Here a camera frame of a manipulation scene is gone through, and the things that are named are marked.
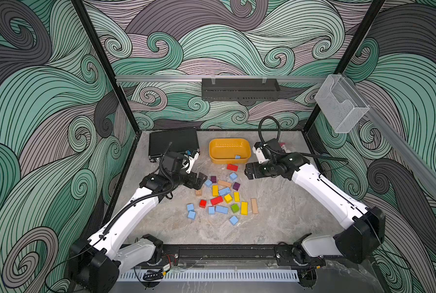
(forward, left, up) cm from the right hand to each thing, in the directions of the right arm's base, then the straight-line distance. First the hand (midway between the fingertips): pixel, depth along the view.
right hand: (252, 170), depth 79 cm
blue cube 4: (-10, +29, -16) cm, 35 cm away
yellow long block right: (-11, +3, -17) cm, 20 cm away
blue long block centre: (-2, +12, -16) cm, 20 cm away
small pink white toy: (+26, -25, -15) cm, 39 cm away
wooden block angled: (+3, +12, -18) cm, 22 cm away
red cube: (-9, +23, -16) cm, 29 cm away
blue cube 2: (+6, +7, -16) cm, 19 cm away
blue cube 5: (-14, +28, -15) cm, 34 cm away
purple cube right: (+1, +6, -17) cm, 18 cm away
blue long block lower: (-11, +14, -17) cm, 24 cm away
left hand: (-1, +24, +2) cm, 24 cm away
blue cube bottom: (-16, +8, -16) cm, 25 cm away
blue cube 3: (+2, +20, -16) cm, 26 cm away
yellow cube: (-6, +10, -16) cm, 20 cm away
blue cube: (+19, +3, -16) cm, 25 cm away
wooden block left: (-3, +25, -16) cm, 30 cm away
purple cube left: (+5, +17, -17) cm, 24 cm away
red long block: (-7, +16, -17) cm, 24 cm away
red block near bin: (+13, +7, -18) cm, 23 cm away
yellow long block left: (-1, +16, -18) cm, 24 cm away
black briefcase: (+30, +36, -13) cm, 49 cm away
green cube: (-10, +7, -18) cm, 22 cm away
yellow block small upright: (-5, +6, -17) cm, 19 cm away
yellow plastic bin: (+24, +8, -17) cm, 31 cm away
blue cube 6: (-12, +19, -15) cm, 27 cm away
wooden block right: (-10, -2, -17) cm, 20 cm away
